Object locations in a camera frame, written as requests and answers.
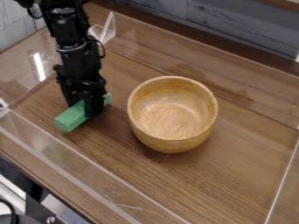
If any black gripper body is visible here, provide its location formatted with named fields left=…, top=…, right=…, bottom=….
left=54, top=43, right=107, bottom=95

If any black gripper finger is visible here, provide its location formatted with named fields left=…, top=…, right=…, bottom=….
left=82, top=87, right=107, bottom=118
left=58, top=79, right=82, bottom=107

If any green rectangular block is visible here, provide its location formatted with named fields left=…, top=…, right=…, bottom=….
left=55, top=93, right=112, bottom=133

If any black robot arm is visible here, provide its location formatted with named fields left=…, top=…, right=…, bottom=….
left=14, top=0, right=107, bottom=117

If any brown wooden bowl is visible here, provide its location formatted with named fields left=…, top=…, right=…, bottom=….
left=127, top=76, right=219, bottom=154

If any clear acrylic corner bracket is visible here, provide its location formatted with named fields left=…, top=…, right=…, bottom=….
left=88, top=12, right=116, bottom=45

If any black metal mount with bolt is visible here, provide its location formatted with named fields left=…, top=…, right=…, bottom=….
left=26, top=200, right=66, bottom=224

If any black cable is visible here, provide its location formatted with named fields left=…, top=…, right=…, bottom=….
left=0, top=198, right=16, bottom=224

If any clear acrylic tray wall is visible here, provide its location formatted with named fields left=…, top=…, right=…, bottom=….
left=0, top=14, right=299, bottom=224

